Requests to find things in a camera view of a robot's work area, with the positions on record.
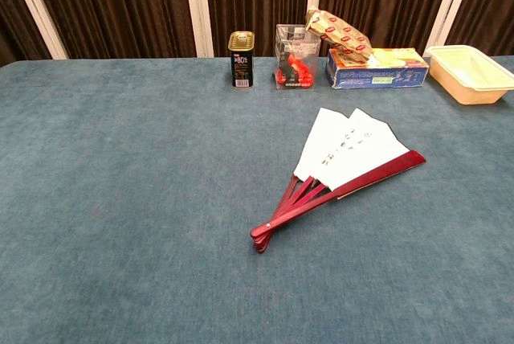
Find clear plastic box red contents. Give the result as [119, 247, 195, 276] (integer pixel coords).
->
[274, 23, 322, 91]

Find red ribbed white folding fan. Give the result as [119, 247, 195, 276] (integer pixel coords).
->
[249, 107, 427, 255]

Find gold red snack bag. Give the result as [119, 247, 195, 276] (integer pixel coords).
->
[304, 6, 373, 64]

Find colourful snack box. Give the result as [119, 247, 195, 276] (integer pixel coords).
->
[325, 47, 430, 90]

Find blue felt table cover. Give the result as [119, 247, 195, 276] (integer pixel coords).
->
[0, 55, 514, 344]

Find cream plastic tray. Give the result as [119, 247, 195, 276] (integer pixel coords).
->
[424, 44, 514, 106]

